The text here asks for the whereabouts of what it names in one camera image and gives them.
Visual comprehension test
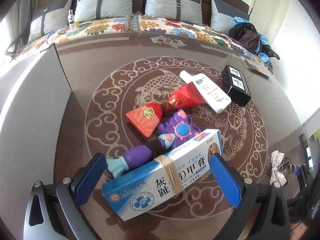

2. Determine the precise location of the red candy-shaped packet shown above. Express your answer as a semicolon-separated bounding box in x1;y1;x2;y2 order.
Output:
125;82;206;138

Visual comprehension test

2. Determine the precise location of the small white lotion bottle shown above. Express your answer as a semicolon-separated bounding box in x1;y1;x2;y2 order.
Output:
68;9;75;29

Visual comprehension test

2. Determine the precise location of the purple butterfly toy wand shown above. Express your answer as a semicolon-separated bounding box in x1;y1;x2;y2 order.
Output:
106;109;201;179

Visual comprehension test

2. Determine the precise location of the clear plastic packet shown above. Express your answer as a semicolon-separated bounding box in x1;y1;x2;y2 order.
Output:
241;56;270;80

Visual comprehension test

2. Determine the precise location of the rhinestone bow hair clip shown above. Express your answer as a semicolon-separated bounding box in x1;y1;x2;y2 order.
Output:
269;150;287;186

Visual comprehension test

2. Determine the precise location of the floral bed cover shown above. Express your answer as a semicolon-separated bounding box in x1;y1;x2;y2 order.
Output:
13;12;273;72

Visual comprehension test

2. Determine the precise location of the black soap box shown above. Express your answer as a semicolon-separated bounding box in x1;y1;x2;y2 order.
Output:
222;64;252;107

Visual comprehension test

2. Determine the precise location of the grey pillow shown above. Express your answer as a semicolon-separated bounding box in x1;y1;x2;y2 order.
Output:
145;0;202;25
28;0;73;42
74;0;133;23
210;0;249;35

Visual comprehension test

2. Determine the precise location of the grey white storage box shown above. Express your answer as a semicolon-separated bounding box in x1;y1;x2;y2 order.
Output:
1;45;81;239

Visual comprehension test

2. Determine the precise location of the white sunscreen bottle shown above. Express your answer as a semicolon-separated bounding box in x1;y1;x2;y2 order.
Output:
179;70;232;114

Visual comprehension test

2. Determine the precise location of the clear plastic claw clip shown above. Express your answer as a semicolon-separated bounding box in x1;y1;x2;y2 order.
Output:
278;157;298;177

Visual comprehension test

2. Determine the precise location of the grey curtain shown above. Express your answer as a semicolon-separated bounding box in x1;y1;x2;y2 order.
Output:
5;0;37;50

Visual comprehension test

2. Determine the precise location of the blue white medicine box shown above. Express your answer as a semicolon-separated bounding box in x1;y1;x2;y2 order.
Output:
102;129;223;221

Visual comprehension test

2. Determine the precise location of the grey pillow far left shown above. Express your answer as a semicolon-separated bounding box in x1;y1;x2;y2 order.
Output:
28;0;73;42

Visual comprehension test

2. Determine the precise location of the grey pillow far right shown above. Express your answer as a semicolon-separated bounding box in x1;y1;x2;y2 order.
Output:
210;0;249;35

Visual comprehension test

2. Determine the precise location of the dark clothes and bag pile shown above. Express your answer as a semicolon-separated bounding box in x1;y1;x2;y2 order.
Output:
229;16;280;64

